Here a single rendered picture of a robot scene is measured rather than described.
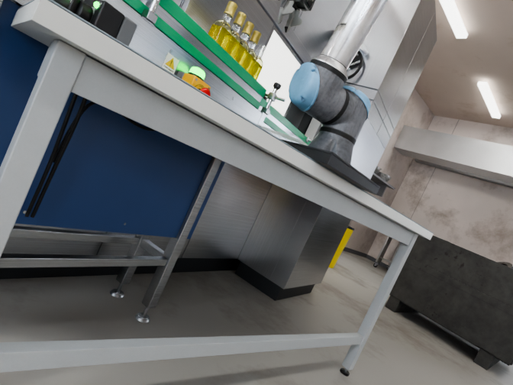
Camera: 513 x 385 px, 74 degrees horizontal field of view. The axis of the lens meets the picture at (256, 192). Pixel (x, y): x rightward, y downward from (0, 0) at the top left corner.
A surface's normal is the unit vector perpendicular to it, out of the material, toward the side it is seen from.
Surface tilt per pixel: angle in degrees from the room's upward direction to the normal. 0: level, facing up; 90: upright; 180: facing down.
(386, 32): 90
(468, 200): 90
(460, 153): 90
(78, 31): 90
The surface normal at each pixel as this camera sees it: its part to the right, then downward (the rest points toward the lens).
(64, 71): 0.62, 0.33
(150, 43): 0.77, 0.38
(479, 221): -0.67, -0.27
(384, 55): -0.48, -0.18
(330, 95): 0.40, 0.40
